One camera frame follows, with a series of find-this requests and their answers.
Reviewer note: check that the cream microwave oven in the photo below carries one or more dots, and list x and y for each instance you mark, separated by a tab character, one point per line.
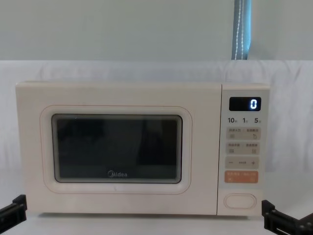
122	98

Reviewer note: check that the white curtain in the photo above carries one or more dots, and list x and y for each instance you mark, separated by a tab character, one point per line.
110	29

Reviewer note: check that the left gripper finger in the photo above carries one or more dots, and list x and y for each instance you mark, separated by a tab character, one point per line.
14	209

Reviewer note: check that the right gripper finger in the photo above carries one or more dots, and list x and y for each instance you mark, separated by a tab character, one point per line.
276	220

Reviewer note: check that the grey striped post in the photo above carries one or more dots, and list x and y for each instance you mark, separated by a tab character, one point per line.
242	29

